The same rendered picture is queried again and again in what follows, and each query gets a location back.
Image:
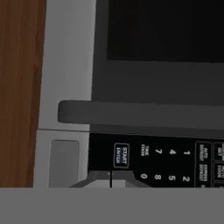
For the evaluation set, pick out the brown wooden cupboard panel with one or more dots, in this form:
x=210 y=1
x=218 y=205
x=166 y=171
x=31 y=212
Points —
x=19 y=87

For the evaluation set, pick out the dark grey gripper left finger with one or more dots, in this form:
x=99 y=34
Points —
x=97 y=180

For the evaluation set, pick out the dark microwave door with window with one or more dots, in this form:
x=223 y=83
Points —
x=163 y=81

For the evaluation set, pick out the white microwave oven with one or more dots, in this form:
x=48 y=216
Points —
x=68 y=58

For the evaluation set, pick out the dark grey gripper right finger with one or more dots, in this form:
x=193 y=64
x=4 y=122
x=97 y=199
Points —
x=124 y=180

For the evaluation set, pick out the microwave start button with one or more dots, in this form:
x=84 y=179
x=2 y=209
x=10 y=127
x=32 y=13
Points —
x=121 y=155

